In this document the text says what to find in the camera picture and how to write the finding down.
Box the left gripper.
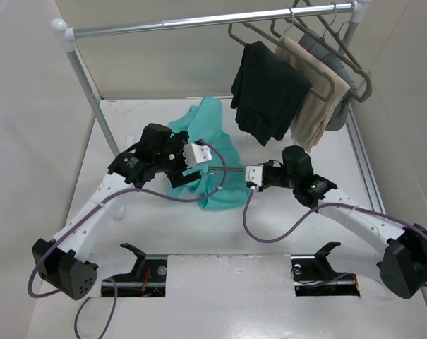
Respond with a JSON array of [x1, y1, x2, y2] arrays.
[[154, 133, 200, 186]]

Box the teal t shirt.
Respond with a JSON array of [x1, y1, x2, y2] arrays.
[[167, 96, 249, 211]]

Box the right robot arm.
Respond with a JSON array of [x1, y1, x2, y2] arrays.
[[262, 146, 427, 299]]

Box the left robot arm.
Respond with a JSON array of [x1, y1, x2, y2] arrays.
[[32, 124, 212, 300]]

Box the grey hanger with beige garment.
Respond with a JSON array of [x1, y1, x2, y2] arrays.
[[270, 19, 336, 102]]

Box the grey hanger with black garment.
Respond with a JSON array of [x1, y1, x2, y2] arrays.
[[227, 23, 287, 51]]

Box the black hanging garment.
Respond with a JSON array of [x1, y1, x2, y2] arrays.
[[231, 41, 311, 146]]

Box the grey hanging garment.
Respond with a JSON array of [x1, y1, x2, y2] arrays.
[[297, 32, 359, 131]]

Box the beige hanging garment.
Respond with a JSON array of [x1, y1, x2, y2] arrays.
[[275, 35, 356, 151]]

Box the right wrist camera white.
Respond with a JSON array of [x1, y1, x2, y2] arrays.
[[244, 165, 263, 189]]

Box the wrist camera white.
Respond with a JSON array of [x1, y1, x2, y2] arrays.
[[182, 143, 212, 169], [244, 165, 263, 189]]

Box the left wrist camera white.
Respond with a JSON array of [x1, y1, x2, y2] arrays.
[[182, 143, 212, 169]]

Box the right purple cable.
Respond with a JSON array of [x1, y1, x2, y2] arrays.
[[241, 185, 427, 287]]

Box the purple cable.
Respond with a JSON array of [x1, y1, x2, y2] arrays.
[[26, 138, 229, 339], [241, 185, 427, 287]]

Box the aluminium rail right side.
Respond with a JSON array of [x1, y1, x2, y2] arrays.
[[346, 106, 386, 213]]

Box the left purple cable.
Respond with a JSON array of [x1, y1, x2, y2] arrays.
[[26, 138, 229, 339]]

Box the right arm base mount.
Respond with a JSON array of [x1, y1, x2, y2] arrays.
[[290, 242, 361, 297]]

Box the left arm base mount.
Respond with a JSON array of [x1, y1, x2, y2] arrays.
[[112, 243, 168, 298]]

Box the silver clothes rack frame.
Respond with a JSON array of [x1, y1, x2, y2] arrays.
[[51, 1, 369, 155]]

